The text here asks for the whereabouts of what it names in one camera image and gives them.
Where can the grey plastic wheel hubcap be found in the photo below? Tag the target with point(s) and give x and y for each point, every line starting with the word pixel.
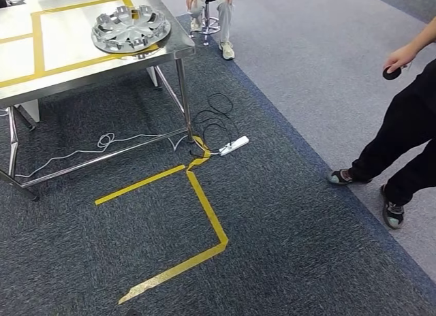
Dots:
pixel 131 29

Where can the stainless steel workbench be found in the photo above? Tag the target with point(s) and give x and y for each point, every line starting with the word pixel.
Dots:
pixel 180 43

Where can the yellow workbench tape outline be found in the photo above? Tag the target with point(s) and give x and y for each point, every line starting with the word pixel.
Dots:
pixel 38 43

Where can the white power strip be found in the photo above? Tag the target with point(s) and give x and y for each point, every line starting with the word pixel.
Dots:
pixel 234 145

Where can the yellow floor tape square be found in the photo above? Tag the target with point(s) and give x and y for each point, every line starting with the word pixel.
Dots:
pixel 207 205

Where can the black round seat stool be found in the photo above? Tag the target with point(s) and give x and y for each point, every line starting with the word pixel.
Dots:
pixel 207 23

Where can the black round handheld controller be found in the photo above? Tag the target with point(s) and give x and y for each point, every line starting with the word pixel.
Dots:
pixel 391 73

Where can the standing person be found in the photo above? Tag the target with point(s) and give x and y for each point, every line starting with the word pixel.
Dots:
pixel 409 120

